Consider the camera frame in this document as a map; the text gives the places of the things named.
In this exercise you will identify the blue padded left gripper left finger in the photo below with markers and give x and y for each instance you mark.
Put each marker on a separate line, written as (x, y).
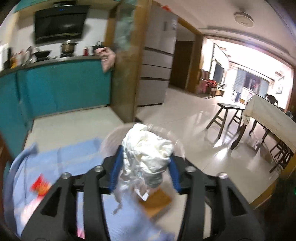
(115, 171)

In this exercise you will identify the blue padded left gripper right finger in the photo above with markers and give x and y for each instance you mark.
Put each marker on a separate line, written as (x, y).
(232, 218)

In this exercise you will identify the white tissue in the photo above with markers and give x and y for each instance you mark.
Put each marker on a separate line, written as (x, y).
(146, 157)

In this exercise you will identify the teal kitchen cabinets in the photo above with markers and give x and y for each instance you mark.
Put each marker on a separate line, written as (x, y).
(49, 88)

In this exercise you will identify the red small wrapper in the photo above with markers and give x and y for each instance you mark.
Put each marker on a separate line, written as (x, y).
(41, 186)

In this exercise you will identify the blue checkered cloth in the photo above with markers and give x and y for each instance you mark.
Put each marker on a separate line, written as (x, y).
(69, 185)

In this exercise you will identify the wooden board under basket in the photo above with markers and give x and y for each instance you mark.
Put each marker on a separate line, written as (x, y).
(156, 203)

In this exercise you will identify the wooden stool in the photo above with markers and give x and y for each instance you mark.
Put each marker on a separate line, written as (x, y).
(221, 117)

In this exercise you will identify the white plastic waste basket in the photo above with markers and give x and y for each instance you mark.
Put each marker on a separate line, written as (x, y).
(107, 149)

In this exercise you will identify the dining table with cloth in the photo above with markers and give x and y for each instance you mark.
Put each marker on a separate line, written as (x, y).
(272, 118)

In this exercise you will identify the black wok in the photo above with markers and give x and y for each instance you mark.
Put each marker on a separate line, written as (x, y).
(42, 55)

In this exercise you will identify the pink hanging towel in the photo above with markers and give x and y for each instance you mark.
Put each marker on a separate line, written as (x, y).
(107, 57)

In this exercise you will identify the steel cooking pot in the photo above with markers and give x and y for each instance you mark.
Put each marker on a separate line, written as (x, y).
(68, 47)

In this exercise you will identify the silver refrigerator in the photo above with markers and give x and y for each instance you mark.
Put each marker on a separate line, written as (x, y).
(157, 57)

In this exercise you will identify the black range hood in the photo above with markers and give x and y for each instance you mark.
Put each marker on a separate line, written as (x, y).
(60, 23)

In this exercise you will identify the round ceiling light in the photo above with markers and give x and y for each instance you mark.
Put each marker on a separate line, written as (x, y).
(243, 19)

